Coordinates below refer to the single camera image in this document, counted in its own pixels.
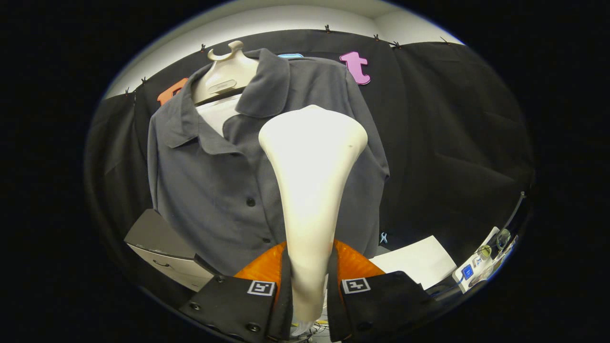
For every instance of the grey drawer cabinet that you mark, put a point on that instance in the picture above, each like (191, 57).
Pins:
(157, 233)

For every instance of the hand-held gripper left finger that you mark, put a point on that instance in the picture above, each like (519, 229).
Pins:
(285, 295)

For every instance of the white ribbed cabinet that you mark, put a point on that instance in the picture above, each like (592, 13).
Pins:
(414, 262)

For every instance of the grey button shirt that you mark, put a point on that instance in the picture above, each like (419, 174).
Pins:
(205, 181)

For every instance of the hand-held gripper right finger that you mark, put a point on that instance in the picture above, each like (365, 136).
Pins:
(332, 300)

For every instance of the white garment steamer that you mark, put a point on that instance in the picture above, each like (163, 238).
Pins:
(312, 181)

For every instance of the white side table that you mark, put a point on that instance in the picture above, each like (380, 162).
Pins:
(481, 267)

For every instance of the white mannequin torso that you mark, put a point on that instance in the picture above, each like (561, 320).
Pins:
(224, 71)

